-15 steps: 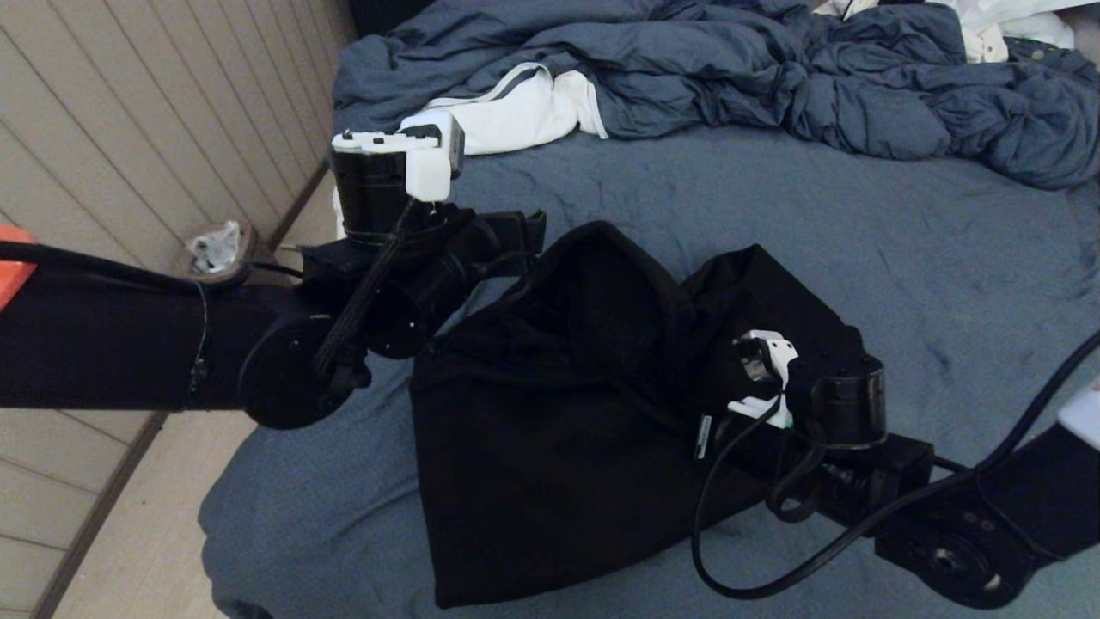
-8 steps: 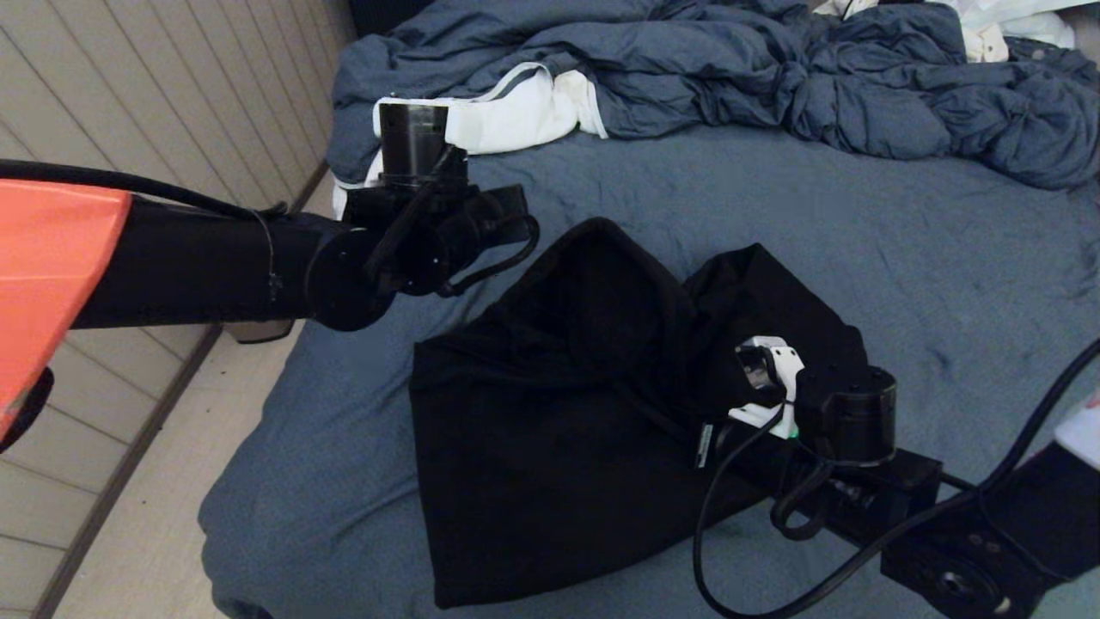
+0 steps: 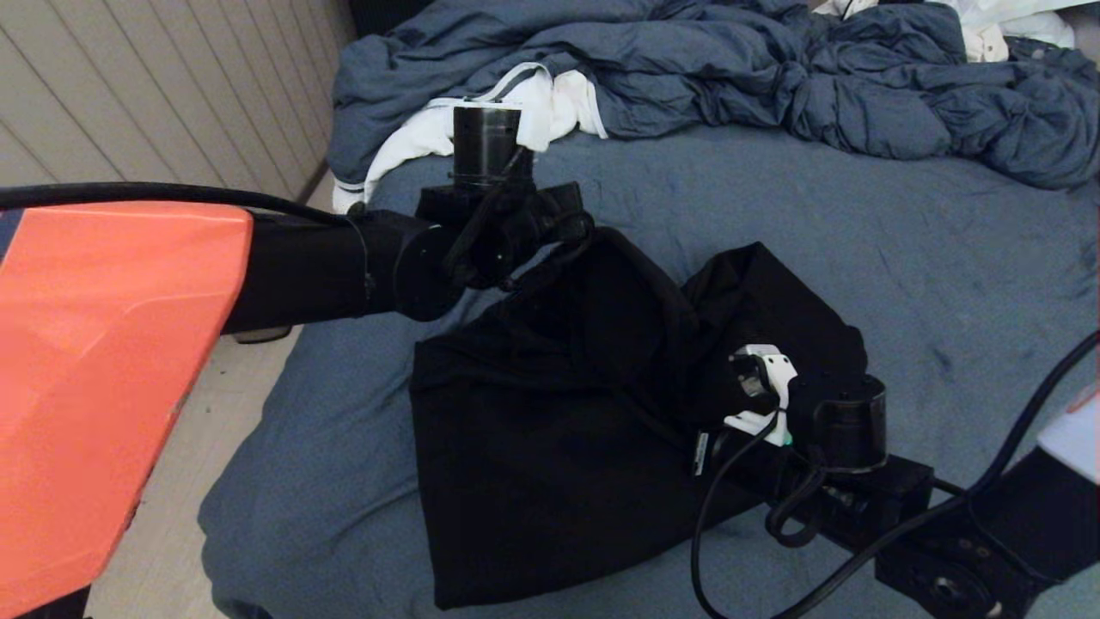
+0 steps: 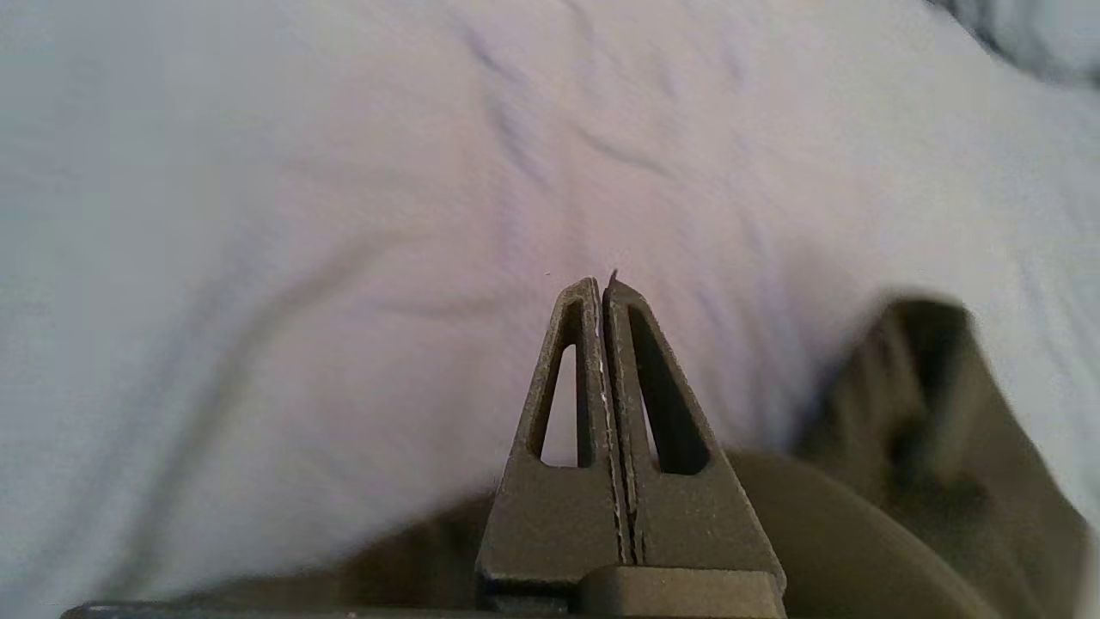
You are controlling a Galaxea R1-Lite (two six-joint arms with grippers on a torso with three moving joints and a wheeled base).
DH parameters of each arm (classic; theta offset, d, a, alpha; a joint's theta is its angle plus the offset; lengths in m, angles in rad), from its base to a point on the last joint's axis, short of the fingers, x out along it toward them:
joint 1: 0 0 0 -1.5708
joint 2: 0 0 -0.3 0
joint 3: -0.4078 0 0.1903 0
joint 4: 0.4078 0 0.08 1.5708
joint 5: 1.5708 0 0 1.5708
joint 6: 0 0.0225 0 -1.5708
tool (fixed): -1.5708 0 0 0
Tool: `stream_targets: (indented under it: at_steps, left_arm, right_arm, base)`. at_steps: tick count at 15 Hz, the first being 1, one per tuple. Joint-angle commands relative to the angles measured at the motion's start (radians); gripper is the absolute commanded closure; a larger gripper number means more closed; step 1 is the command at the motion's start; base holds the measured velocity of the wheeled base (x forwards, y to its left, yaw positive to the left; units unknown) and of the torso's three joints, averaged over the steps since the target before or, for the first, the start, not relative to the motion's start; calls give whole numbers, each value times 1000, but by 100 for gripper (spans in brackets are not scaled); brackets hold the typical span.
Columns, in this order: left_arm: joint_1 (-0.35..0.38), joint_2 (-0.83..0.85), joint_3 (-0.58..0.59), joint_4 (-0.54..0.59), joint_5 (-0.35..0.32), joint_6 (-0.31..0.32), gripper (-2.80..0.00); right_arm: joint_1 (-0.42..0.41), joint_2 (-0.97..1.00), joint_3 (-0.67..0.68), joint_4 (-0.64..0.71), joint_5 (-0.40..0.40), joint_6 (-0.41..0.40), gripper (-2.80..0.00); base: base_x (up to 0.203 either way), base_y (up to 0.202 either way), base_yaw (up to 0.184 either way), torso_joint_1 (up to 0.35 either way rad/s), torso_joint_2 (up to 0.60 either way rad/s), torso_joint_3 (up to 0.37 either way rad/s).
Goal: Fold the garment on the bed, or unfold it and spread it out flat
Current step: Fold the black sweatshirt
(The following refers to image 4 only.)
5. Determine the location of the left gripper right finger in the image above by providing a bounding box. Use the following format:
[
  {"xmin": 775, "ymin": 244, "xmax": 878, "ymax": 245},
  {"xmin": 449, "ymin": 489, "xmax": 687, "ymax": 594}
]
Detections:
[{"xmin": 584, "ymin": 272, "xmax": 788, "ymax": 619}]

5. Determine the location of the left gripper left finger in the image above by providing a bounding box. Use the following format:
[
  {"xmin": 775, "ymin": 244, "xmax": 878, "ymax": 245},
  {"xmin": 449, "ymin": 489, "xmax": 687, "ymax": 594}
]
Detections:
[{"xmin": 474, "ymin": 277, "xmax": 635, "ymax": 616}]

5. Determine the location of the black zip hoodie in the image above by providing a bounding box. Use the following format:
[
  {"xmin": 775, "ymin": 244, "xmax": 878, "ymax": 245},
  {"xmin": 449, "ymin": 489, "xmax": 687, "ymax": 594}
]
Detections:
[{"xmin": 185, "ymin": 297, "xmax": 1094, "ymax": 619}]

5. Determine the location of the blue bed sheet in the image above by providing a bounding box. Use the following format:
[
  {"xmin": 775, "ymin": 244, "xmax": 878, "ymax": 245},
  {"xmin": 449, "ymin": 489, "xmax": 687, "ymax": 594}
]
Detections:
[{"xmin": 0, "ymin": 0, "xmax": 1100, "ymax": 607}]

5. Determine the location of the crumpled blue duvet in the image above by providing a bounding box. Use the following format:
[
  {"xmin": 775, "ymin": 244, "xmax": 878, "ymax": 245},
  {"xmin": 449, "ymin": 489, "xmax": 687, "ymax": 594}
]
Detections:
[{"xmin": 928, "ymin": 0, "xmax": 1100, "ymax": 87}]

